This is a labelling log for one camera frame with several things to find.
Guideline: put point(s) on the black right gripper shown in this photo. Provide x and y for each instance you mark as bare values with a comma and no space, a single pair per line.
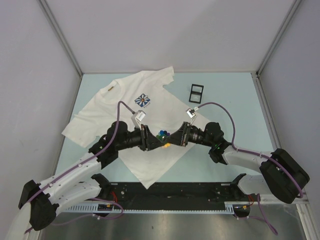
179,138

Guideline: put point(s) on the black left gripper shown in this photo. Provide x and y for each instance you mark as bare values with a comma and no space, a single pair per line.
148,141

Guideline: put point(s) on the rainbow plush flower brooch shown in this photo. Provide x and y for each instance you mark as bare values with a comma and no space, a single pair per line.
162,135

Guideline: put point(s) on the white t-shirt with daisy print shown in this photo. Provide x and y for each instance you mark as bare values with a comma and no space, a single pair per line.
139,98

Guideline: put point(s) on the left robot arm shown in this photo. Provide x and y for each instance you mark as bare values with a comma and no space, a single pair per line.
40,203

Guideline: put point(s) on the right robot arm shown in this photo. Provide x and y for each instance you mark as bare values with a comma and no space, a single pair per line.
278,172

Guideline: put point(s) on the black open display box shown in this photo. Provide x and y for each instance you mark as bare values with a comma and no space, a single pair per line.
196,93

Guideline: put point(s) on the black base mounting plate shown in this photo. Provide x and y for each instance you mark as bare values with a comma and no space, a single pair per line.
217,191

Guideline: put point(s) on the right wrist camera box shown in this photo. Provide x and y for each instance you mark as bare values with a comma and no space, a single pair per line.
191,113

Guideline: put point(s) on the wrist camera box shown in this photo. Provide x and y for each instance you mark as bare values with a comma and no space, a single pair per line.
137,118
191,113

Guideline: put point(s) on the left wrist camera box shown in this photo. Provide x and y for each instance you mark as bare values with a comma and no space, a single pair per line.
137,118

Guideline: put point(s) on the grey slotted cable duct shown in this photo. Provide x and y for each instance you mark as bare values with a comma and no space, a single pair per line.
190,207

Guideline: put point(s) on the aluminium front frame rail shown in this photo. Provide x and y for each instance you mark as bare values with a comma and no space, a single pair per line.
271,199

